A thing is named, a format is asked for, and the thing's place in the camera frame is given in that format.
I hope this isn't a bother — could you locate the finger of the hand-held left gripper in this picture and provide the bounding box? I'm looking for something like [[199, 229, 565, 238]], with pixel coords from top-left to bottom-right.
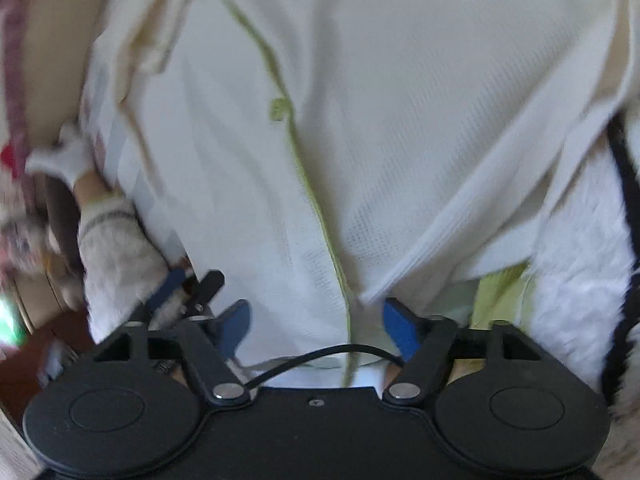
[[146, 268, 195, 314], [186, 270, 226, 317]]

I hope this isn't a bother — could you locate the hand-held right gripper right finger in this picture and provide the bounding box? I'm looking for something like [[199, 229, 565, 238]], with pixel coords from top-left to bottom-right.
[[382, 297, 543, 405]]

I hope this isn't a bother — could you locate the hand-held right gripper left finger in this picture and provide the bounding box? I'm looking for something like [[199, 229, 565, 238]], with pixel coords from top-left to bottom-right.
[[95, 300, 252, 406]]

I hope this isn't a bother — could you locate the cream knit cardigan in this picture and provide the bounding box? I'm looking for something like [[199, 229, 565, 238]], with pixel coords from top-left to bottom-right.
[[80, 0, 640, 391]]

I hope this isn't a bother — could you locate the person's striped white sock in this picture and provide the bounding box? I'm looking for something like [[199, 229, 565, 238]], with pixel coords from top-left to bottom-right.
[[77, 195, 173, 331]]

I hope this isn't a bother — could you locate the person's leg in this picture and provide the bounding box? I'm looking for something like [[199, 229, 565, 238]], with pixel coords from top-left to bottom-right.
[[70, 167, 113, 206]]

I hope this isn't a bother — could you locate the cardboard box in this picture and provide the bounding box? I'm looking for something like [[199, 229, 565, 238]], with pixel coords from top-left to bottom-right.
[[10, 255, 86, 331]]

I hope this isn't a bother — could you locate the bright green object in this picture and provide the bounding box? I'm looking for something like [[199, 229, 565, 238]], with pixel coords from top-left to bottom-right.
[[0, 295, 23, 348]]

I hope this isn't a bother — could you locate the checkered rug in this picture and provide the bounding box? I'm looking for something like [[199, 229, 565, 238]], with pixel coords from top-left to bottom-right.
[[77, 55, 186, 271]]

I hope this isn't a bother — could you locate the brown wooden dresser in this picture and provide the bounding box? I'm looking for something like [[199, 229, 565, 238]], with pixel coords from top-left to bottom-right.
[[0, 310, 101, 411]]

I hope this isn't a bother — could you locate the person's white fleece jacket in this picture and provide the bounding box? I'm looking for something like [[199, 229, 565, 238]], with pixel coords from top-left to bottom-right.
[[530, 110, 640, 418]]

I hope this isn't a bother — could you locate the quilted bear print bedspread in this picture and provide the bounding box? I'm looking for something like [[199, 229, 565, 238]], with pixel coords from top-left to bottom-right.
[[0, 0, 36, 196]]

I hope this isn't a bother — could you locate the beige bed base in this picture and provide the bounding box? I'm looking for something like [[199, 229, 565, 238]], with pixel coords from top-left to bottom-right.
[[20, 0, 121, 146]]

